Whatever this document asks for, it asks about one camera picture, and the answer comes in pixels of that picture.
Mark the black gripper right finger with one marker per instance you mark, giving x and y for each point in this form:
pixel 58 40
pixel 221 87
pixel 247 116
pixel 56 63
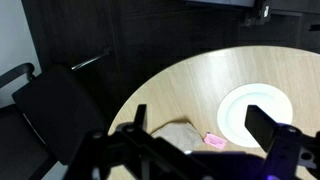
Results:
pixel 261 126

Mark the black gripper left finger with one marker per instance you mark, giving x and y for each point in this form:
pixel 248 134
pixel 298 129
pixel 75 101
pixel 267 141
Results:
pixel 140 119

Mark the white round plate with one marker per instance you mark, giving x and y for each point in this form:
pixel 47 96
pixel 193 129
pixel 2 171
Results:
pixel 232 111

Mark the pink packet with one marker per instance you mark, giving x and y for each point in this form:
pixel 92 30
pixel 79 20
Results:
pixel 214 141

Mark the black office chair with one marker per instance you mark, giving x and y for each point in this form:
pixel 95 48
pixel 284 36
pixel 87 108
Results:
pixel 46 124

